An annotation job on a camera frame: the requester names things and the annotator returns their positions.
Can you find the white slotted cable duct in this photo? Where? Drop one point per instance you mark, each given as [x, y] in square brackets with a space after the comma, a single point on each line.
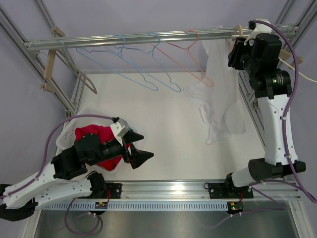
[140, 206]

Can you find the beige wooden hanger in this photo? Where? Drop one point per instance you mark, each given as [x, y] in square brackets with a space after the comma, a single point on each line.
[230, 42]

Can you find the light blue hanger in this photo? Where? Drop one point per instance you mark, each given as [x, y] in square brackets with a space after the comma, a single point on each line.
[113, 60]
[158, 62]

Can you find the white plastic laundry basket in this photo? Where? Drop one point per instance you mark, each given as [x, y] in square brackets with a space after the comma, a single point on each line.
[67, 137]

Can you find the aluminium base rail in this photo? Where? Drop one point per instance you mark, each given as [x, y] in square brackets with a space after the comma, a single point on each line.
[195, 190]

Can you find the left beige clip hanger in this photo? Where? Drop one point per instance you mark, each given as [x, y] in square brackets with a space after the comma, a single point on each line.
[48, 73]

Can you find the grey plastic hanger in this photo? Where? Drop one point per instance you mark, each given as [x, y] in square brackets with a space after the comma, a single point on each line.
[62, 54]

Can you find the white t shirt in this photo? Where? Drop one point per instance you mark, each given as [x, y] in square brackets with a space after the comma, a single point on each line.
[219, 107]

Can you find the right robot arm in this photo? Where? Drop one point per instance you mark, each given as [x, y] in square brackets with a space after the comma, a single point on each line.
[258, 58]

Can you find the pink wire hanger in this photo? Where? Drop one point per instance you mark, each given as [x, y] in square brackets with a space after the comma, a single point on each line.
[204, 79]

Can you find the magenta t shirt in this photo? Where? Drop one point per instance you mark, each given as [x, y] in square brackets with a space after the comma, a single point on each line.
[94, 137]

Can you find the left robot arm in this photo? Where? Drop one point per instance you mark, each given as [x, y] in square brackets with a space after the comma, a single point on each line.
[67, 176]

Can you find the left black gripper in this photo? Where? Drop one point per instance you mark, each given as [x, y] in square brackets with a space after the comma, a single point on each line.
[138, 157]

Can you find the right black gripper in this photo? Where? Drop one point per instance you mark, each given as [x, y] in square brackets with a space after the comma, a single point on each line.
[238, 48]

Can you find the red t shirt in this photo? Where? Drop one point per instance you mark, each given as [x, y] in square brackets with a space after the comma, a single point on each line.
[111, 161]

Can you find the silver clothes rail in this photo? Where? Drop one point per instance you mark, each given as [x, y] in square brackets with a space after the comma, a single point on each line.
[134, 38]

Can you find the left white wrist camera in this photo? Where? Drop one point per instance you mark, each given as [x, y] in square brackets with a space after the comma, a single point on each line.
[119, 128]

